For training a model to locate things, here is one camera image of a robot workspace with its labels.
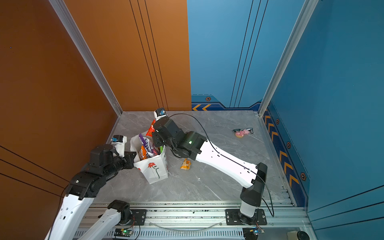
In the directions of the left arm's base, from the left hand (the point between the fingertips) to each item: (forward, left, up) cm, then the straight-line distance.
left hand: (135, 151), depth 70 cm
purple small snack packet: (+2, -7, -2) cm, 7 cm away
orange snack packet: (0, -3, -1) cm, 4 cm away
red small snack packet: (+5, -9, +10) cm, 14 cm away
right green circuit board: (-29, -58, -24) cm, 69 cm away
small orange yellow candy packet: (+3, -23, -22) cm, 32 cm away
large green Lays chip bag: (+4, -11, -4) cm, 12 cm away
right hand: (+4, -10, +10) cm, 15 cm away
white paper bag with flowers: (-5, -7, -9) cm, 13 cm away
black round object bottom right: (-31, -73, -13) cm, 80 cm away
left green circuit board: (-30, +6, -26) cm, 40 cm away
